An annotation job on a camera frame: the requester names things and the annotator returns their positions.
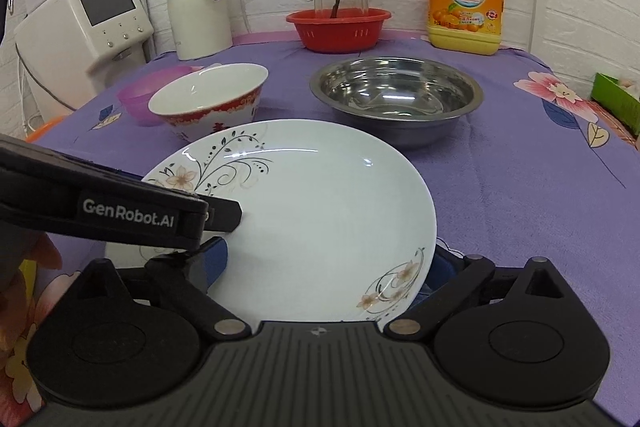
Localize stainless steel basin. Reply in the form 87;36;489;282
309;56;485;151

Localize red plastic basket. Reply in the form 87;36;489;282
286;8;392;54

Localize white dispenser cable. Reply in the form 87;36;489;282
14;41;47;130

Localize green box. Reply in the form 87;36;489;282
590;73;640;135

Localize white floral plate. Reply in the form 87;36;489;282
105;119;438;323

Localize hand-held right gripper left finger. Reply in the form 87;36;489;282
65;237;252;341

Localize white water dispenser with screen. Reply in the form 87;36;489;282
14;0;155;124

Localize purple floral tablecloth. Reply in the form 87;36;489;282
0;38;640;427

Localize orange plastic stool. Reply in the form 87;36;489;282
24;116;67;144

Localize purple plastic bowl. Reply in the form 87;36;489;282
117;66;205;128

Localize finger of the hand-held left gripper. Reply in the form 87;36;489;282
197;196;244;234

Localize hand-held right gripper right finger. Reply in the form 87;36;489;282
384;244;576;339

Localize white bowl with red pattern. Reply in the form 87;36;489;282
148;63;269;144

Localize person's left hand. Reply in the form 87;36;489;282
22;234;62;269

